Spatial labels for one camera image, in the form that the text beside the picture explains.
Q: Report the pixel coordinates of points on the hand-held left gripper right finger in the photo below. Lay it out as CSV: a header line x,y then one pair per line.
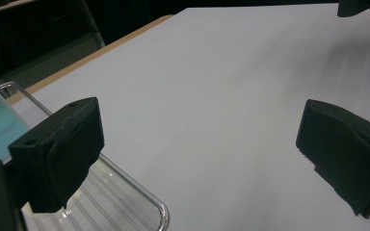
x,y
343,154

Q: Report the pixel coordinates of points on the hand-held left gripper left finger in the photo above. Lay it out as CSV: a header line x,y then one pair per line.
x,y
61,154

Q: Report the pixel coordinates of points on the clear plastic blister package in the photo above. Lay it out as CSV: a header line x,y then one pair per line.
x,y
125,199

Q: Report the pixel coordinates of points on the wooden table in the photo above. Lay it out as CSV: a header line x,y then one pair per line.
x,y
93,57

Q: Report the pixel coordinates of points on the white metal stand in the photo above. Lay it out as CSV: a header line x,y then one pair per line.
x,y
91,25

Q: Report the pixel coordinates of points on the white table cover sheet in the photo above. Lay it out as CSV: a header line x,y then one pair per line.
x,y
205,96

